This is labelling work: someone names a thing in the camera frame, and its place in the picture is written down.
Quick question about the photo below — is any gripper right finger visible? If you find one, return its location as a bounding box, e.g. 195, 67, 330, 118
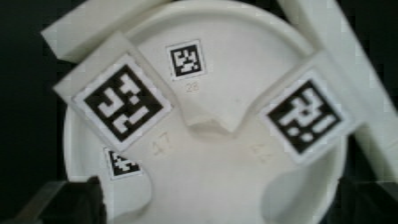
339, 178, 398, 224

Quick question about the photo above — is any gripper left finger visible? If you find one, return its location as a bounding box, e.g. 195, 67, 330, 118
10, 177, 106, 224

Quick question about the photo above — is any white cross-shaped table base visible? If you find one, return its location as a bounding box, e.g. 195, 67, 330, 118
51, 31, 366, 224

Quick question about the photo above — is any white round table top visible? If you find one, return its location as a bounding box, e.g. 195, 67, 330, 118
60, 0, 352, 224

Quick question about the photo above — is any white right fence bar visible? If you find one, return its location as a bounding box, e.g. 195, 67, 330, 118
277, 0, 398, 179

